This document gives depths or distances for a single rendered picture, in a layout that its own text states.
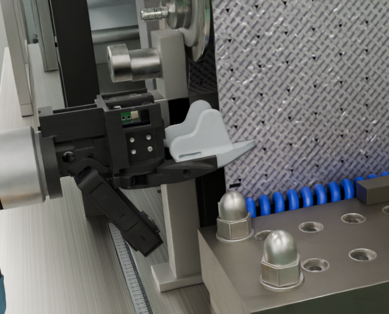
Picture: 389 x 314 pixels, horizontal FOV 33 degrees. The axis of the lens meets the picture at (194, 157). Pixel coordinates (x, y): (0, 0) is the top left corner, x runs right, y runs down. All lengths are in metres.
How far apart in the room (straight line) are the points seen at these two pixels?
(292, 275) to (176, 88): 0.27
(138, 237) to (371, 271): 0.23
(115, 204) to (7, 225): 0.44
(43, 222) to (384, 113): 0.56
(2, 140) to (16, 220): 0.46
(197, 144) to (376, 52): 0.21
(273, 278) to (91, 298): 0.33
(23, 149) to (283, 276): 0.26
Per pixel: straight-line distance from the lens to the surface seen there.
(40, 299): 0.83
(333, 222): 0.65
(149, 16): 0.68
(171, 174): 0.61
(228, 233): 0.61
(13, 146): 0.61
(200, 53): 0.66
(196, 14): 0.64
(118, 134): 0.60
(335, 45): 0.69
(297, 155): 0.70
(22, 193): 0.61
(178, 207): 0.76
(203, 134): 0.63
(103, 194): 0.63
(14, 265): 0.93
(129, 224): 0.65
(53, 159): 0.61
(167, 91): 0.71
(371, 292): 0.55
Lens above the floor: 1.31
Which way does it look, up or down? 20 degrees down
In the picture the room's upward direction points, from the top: 5 degrees counter-clockwise
